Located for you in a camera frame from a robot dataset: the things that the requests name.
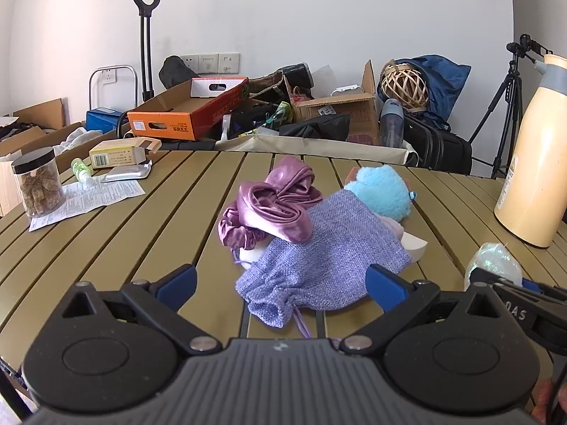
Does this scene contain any clear jar of snacks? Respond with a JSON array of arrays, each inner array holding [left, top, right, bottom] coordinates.
[[11, 146, 67, 219]]

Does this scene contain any pink satin cloth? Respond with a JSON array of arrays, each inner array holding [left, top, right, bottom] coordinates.
[[218, 156, 326, 249]]

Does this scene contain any yellow thermos jug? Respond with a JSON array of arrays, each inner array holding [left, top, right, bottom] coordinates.
[[494, 53, 567, 249]]

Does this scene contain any black camera tripod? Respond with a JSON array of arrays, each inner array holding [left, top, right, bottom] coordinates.
[[467, 33, 554, 180]]

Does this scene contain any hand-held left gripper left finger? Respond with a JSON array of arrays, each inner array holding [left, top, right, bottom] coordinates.
[[60, 264, 222, 356]]

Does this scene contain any black glossy case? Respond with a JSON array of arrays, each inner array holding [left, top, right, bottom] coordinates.
[[278, 63, 315, 91]]

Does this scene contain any open brown cardboard box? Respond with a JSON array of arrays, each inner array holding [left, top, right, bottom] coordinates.
[[0, 97, 87, 160]]

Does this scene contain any black soft bag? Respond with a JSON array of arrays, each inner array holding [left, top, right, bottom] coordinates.
[[158, 55, 200, 89]]

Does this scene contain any blue plush toy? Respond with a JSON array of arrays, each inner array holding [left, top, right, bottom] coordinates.
[[343, 165, 417, 222]]

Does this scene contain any brown shipping cardboard box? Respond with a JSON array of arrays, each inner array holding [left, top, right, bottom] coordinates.
[[290, 59, 382, 146]]

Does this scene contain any light cardboard box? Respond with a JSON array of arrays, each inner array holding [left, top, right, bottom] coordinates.
[[0, 159, 23, 217]]

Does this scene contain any lilac woven drawstring pouch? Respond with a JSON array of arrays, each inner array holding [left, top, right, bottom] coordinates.
[[235, 190, 412, 337]]

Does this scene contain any yellow carton box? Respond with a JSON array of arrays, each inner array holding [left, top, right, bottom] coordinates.
[[89, 138, 162, 170]]

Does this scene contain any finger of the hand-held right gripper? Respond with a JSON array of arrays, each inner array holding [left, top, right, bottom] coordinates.
[[522, 278, 567, 302], [470, 268, 526, 288]]

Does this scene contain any orange cardboard tray box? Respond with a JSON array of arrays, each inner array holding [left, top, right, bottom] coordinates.
[[128, 76, 249, 141]]

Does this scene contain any small green bottle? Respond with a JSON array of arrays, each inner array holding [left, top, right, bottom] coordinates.
[[71, 158, 96, 187]]

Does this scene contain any wicker ball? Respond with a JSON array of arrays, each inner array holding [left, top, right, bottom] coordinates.
[[380, 64, 430, 109]]

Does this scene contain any silver foil pack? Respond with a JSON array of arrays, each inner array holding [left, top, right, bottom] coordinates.
[[100, 161, 153, 183]]

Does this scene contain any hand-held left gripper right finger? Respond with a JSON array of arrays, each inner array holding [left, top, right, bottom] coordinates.
[[342, 263, 506, 356]]

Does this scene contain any printed paper leaflet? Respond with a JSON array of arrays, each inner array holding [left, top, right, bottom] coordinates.
[[29, 178, 147, 232]]

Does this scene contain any clear plastic bag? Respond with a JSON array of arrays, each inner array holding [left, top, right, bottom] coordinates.
[[464, 243, 523, 290]]

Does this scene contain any white cloth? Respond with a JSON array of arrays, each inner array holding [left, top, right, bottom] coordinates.
[[60, 127, 105, 151]]

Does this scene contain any black pull handle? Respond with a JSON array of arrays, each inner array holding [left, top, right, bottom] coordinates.
[[130, 0, 161, 102]]

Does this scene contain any blue box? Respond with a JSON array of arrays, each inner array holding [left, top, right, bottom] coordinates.
[[86, 108, 129, 131]]

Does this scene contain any blue fabric bag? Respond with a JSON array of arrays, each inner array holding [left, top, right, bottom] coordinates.
[[390, 54, 471, 131]]

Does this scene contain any olive folding table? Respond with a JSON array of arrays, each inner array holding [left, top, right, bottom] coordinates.
[[0, 148, 567, 425]]

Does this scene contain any chrome tube handle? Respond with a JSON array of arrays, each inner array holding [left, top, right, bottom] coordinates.
[[89, 66, 136, 111]]

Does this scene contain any flat black fabric bag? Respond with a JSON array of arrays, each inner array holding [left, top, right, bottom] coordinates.
[[279, 114, 350, 138]]

